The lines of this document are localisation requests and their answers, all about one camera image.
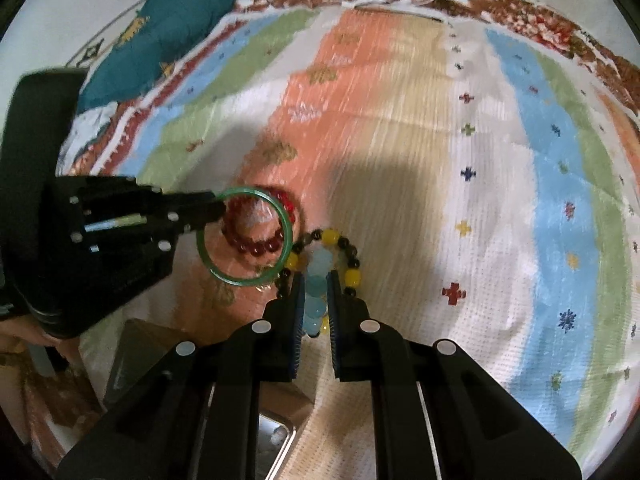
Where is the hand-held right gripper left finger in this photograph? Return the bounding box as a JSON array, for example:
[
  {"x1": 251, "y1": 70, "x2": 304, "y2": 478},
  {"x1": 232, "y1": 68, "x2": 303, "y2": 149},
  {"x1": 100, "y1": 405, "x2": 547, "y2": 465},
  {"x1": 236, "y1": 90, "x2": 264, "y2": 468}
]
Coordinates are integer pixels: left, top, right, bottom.
[{"x1": 56, "y1": 272, "x2": 307, "y2": 480}]

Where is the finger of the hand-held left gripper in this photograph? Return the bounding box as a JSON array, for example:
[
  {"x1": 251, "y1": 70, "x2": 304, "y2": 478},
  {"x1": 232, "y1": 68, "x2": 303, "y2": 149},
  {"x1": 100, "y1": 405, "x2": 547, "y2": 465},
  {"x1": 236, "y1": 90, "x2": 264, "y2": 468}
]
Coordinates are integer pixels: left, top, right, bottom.
[
  {"x1": 65, "y1": 212, "x2": 223, "y2": 267},
  {"x1": 50, "y1": 176, "x2": 227, "y2": 223}
]

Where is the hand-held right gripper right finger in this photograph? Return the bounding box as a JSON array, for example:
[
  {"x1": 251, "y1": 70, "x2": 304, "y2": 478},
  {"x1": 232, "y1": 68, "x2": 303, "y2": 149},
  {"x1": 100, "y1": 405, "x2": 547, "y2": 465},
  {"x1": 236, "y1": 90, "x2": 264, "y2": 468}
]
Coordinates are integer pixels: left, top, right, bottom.
[{"x1": 326, "y1": 269, "x2": 584, "y2": 480}]

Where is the light blue bead bracelet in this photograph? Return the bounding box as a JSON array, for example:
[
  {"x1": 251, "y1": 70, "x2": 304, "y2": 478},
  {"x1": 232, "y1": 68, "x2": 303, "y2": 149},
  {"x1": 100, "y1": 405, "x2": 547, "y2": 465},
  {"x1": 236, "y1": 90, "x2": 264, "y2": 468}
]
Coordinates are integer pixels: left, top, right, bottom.
[{"x1": 299, "y1": 254, "x2": 331, "y2": 337}]

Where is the green jade bangle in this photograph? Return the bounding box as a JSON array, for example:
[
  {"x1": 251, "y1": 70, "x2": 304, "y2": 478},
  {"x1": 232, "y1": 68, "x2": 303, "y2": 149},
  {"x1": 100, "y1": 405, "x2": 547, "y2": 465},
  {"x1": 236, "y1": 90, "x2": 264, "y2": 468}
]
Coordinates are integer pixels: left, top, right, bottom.
[{"x1": 196, "y1": 186, "x2": 294, "y2": 286}]

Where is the red bead bracelet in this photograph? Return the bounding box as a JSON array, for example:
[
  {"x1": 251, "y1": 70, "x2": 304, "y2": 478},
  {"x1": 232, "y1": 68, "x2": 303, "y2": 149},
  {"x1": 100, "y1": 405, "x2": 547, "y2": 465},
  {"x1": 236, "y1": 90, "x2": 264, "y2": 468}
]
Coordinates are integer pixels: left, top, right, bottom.
[{"x1": 221, "y1": 187, "x2": 301, "y2": 259}]

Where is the yellow and black bead bracelet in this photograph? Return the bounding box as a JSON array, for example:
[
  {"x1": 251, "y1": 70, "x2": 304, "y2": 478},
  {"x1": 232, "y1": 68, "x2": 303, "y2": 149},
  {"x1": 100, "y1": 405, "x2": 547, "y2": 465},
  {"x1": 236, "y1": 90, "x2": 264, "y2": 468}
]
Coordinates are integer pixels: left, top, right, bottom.
[{"x1": 274, "y1": 228, "x2": 362, "y2": 339}]

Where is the teal cloth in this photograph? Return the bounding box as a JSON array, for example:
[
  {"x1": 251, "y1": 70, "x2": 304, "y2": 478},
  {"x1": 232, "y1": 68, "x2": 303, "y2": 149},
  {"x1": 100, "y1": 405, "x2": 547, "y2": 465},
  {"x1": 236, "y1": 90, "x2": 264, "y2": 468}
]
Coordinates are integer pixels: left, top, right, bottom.
[{"x1": 80, "y1": 0, "x2": 242, "y2": 111}]

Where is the striped patterned blanket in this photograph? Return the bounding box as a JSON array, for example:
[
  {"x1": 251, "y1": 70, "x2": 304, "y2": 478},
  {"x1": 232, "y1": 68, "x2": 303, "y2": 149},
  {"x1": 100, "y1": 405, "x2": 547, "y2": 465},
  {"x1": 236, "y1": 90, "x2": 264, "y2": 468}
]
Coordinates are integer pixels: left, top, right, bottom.
[{"x1": 55, "y1": 7, "x2": 640, "y2": 480}]

